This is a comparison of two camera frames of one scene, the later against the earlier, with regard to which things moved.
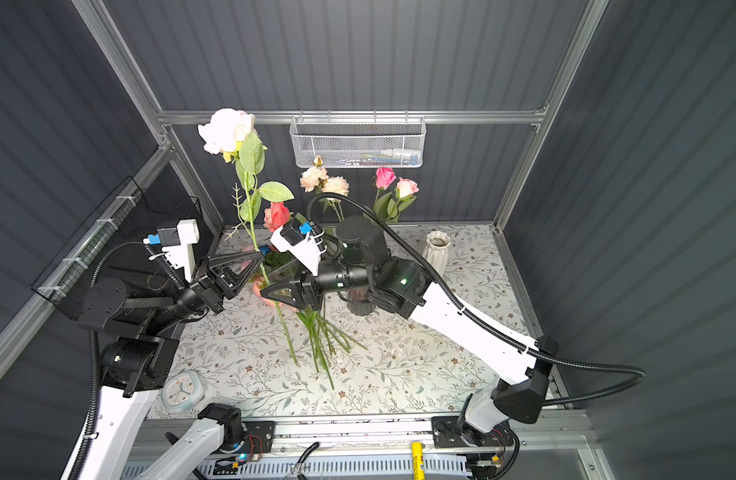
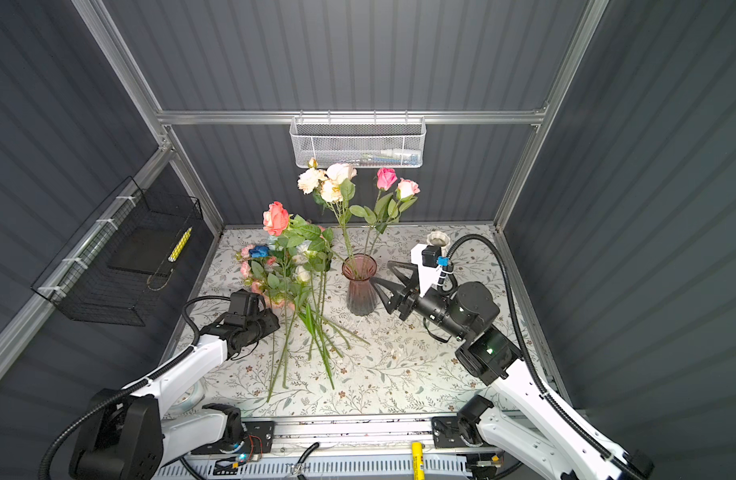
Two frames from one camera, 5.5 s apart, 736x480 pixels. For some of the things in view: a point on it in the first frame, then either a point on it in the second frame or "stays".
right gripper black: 305,290 to 410,300
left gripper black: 211,290 to 270,320
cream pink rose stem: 232,131 to 338,188
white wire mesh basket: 358,142 stays
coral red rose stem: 276,216 stays
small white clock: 182,392 stays
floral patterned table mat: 337,357 stays
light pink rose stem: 405,195 stays
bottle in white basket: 404,155 stays
